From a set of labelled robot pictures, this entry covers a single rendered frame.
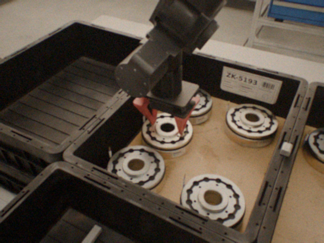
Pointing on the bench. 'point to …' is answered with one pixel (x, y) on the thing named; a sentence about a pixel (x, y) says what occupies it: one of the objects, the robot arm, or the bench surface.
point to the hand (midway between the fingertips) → (167, 124)
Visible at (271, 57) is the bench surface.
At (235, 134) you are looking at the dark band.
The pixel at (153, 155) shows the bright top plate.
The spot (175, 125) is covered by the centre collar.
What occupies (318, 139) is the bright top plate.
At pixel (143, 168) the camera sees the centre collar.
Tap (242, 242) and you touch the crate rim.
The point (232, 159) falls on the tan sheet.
